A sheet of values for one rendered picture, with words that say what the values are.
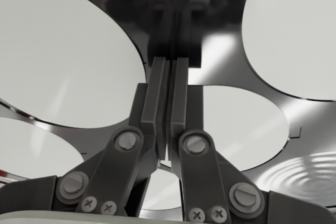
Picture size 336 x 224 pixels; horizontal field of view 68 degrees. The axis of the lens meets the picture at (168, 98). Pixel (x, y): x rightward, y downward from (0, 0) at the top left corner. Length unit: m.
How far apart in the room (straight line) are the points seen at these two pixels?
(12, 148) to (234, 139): 0.17
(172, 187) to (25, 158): 0.13
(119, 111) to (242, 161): 0.10
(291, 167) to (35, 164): 0.21
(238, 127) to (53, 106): 0.12
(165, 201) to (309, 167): 0.14
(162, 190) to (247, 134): 0.11
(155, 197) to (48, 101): 0.15
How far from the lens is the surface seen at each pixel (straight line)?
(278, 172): 0.22
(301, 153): 0.19
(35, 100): 0.17
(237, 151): 0.19
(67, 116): 0.17
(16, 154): 0.25
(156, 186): 0.24
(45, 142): 0.21
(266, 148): 0.18
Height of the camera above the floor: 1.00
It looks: 43 degrees down
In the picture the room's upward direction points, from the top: 173 degrees counter-clockwise
